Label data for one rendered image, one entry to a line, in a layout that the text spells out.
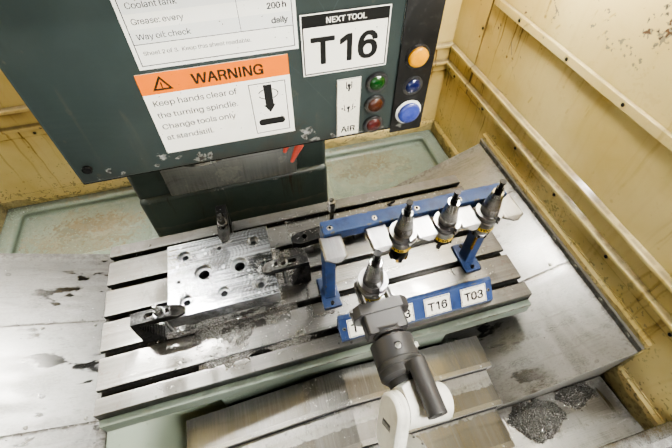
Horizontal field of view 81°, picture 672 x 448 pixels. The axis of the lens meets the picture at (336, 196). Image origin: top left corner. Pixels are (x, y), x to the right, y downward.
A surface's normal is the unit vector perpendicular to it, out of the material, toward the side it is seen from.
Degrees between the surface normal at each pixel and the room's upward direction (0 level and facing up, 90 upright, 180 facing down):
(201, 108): 90
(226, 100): 90
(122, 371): 0
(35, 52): 90
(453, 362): 7
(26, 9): 90
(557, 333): 24
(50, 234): 0
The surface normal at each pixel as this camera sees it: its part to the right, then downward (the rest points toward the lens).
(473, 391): 0.14, -0.67
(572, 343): -0.40, -0.51
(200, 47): 0.27, 0.73
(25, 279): 0.40, -0.67
